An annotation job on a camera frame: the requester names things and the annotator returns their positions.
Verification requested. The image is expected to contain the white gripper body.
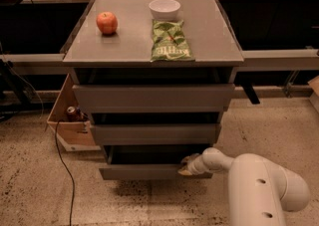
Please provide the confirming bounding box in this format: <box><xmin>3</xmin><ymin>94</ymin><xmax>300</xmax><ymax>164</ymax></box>
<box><xmin>188</xmin><ymin>155</ymin><xmax>204</xmax><ymax>175</ymax></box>

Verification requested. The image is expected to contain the grey bottom drawer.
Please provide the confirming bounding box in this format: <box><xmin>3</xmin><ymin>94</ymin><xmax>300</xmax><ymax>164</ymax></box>
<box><xmin>100</xmin><ymin>144</ymin><xmax>208</xmax><ymax>180</ymax></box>

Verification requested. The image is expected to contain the grey drawer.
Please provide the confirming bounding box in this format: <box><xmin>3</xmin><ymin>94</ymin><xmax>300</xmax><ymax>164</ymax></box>
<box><xmin>73</xmin><ymin>84</ymin><xmax>234</xmax><ymax>113</ymax></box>
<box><xmin>91</xmin><ymin>123</ymin><xmax>221</xmax><ymax>145</ymax></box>
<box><xmin>100</xmin><ymin>144</ymin><xmax>208</xmax><ymax>180</ymax></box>

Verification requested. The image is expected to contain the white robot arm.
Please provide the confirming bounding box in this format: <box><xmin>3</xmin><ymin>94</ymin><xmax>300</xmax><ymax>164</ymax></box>
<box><xmin>178</xmin><ymin>147</ymin><xmax>310</xmax><ymax>226</ymax></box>

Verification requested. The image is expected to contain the grey middle drawer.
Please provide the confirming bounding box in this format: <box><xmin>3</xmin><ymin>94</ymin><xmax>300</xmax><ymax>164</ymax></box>
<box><xmin>91</xmin><ymin>123</ymin><xmax>221</xmax><ymax>145</ymax></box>

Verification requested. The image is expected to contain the grey drawer cabinet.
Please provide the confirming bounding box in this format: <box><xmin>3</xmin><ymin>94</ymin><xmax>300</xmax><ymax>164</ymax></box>
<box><xmin>59</xmin><ymin>0</ymin><xmax>245</xmax><ymax>181</ymax></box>

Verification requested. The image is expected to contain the grey top drawer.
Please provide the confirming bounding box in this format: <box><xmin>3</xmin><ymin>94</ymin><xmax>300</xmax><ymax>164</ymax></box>
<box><xmin>73</xmin><ymin>84</ymin><xmax>234</xmax><ymax>113</ymax></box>

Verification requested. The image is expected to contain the wooden box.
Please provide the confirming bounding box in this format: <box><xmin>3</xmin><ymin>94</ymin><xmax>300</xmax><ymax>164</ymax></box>
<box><xmin>47</xmin><ymin>75</ymin><xmax>100</xmax><ymax>151</ymax></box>

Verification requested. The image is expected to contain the green chip bag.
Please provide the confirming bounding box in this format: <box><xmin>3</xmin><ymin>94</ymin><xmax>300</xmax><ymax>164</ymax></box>
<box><xmin>151</xmin><ymin>20</ymin><xmax>194</xmax><ymax>62</ymax></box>

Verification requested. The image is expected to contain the red soda can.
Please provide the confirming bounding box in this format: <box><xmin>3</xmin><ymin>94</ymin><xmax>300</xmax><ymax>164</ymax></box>
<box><xmin>66</xmin><ymin>107</ymin><xmax>82</xmax><ymax>121</ymax></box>

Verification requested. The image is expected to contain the white bowl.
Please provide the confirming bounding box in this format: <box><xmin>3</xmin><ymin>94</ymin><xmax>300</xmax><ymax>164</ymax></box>
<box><xmin>149</xmin><ymin>0</ymin><xmax>180</xmax><ymax>21</ymax></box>

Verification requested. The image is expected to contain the red apple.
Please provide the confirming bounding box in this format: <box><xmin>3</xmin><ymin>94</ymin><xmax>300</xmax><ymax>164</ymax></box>
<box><xmin>96</xmin><ymin>12</ymin><xmax>118</xmax><ymax>35</ymax></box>

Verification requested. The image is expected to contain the black floor cable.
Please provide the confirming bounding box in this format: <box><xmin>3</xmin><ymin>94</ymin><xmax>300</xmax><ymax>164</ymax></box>
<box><xmin>54</xmin><ymin>118</ymin><xmax>77</xmax><ymax>226</ymax></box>

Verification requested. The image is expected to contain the grey metal frame rail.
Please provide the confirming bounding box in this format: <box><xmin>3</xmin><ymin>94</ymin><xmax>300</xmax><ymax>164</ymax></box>
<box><xmin>1</xmin><ymin>49</ymin><xmax>319</xmax><ymax>75</ymax></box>

